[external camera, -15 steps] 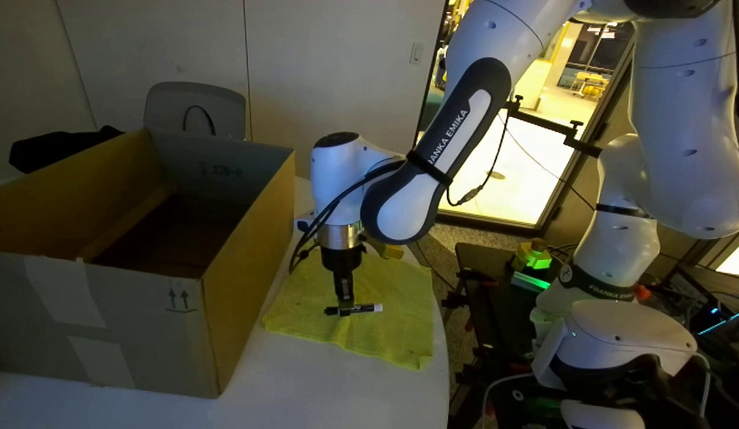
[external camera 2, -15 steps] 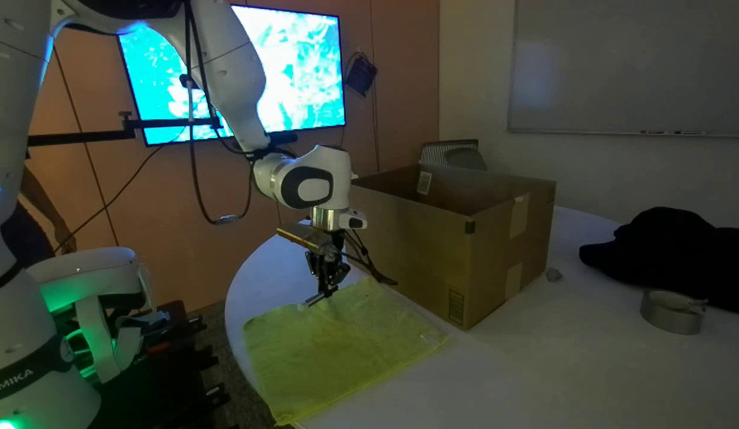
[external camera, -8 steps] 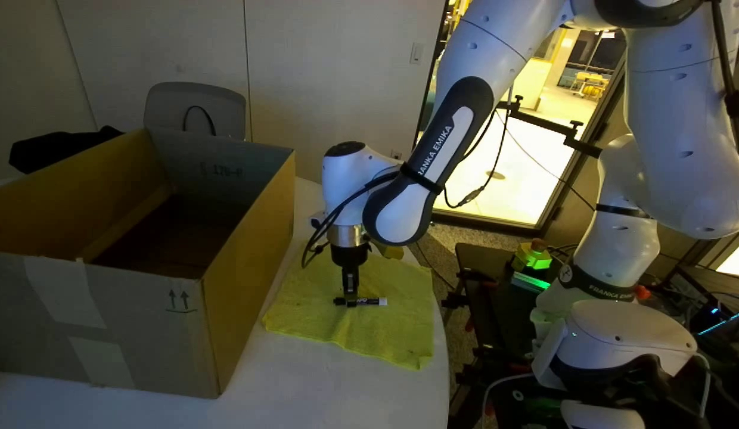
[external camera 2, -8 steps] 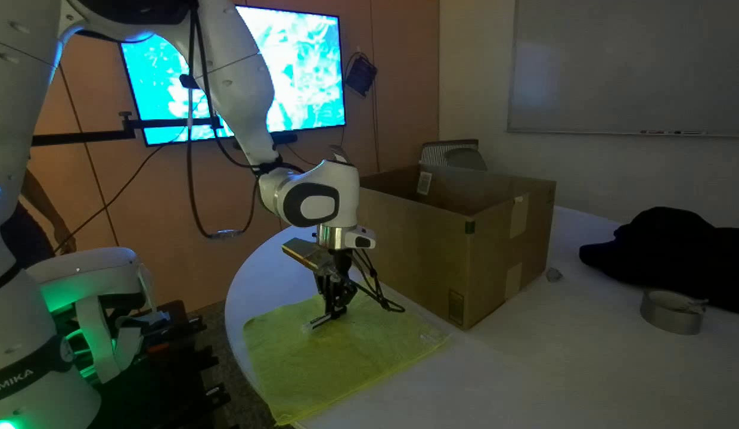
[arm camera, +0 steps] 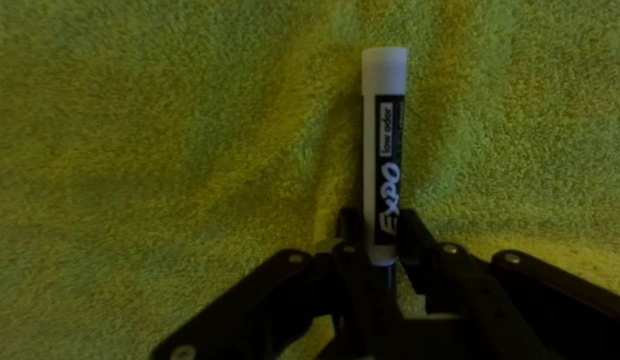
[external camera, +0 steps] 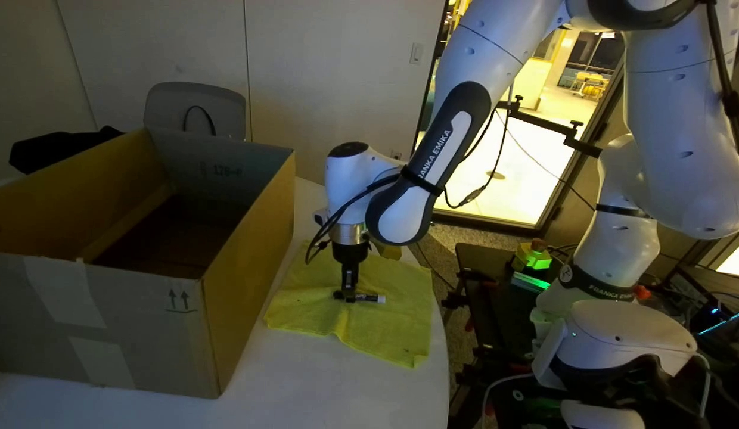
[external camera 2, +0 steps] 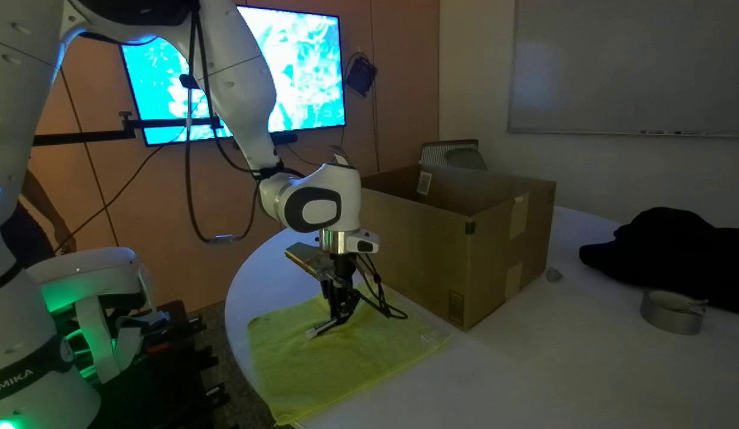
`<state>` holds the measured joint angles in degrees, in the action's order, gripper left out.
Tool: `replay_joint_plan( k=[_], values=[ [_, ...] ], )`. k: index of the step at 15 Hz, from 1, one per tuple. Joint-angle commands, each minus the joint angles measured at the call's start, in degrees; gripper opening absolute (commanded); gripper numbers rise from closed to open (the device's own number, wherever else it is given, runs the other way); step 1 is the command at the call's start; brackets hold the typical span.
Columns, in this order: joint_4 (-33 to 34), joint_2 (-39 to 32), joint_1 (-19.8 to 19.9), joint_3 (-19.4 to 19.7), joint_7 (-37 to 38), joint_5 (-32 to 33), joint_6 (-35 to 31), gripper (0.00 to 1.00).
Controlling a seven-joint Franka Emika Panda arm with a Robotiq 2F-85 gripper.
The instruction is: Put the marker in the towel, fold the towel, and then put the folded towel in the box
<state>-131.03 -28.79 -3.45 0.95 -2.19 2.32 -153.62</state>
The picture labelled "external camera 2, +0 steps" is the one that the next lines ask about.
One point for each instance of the black device on wall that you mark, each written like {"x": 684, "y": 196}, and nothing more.
{"x": 360, "y": 75}

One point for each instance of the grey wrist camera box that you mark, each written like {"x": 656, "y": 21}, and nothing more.
{"x": 311, "y": 261}

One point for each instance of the grey tape roll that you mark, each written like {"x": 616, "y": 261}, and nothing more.
{"x": 673, "y": 311}

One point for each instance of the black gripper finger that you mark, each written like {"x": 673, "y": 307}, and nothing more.
{"x": 347, "y": 303}
{"x": 330, "y": 322}

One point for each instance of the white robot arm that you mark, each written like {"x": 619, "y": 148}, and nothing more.
{"x": 39, "y": 382}

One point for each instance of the small grey object on table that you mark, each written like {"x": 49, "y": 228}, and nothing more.
{"x": 554, "y": 274}

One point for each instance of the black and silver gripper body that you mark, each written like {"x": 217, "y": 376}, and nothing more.
{"x": 343, "y": 249}

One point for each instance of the wall-mounted display screen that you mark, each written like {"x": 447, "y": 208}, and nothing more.
{"x": 265, "y": 72}

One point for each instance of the black garment on table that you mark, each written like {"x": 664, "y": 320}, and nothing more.
{"x": 673, "y": 252}

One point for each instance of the grey chair behind box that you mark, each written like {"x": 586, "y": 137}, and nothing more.
{"x": 451, "y": 154}

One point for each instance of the yellow-green microfiber towel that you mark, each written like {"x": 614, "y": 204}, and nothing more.
{"x": 300, "y": 376}

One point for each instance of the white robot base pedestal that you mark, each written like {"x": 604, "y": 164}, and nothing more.
{"x": 93, "y": 292}

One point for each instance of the white wall whiteboard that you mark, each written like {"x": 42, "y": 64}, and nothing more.
{"x": 626, "y": 68}

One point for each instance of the brown cardboard box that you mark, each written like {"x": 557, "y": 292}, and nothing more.
{"x": 458, "y": 242}

